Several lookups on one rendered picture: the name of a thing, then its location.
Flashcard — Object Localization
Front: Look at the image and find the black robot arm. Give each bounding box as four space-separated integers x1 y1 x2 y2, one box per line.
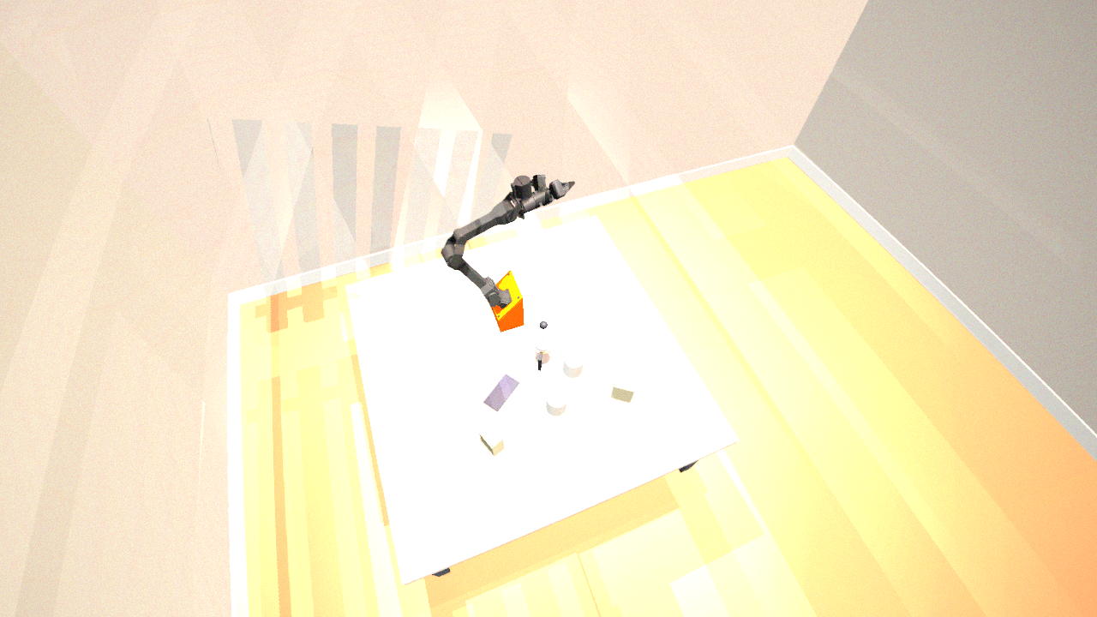
441 173 549 309

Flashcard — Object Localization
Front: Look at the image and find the grey cylinder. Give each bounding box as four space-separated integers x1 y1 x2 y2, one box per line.
546 388 567 416
563 350 584 379

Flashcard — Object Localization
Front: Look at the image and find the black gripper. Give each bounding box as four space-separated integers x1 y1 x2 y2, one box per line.
532 179 575 207

